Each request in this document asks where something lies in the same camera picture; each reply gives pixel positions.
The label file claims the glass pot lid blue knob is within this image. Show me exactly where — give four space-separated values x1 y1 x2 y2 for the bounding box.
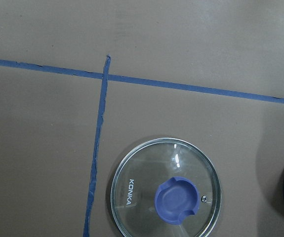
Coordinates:
110 138 222 237

